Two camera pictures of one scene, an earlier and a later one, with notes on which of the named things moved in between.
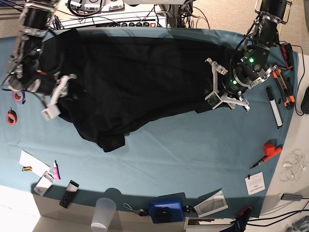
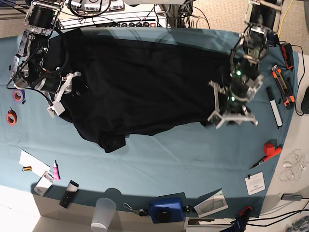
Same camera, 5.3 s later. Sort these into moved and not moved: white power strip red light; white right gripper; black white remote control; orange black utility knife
Moved: white right gripper
Not moved: white power strip red light; black white remote control; orange black utility knife
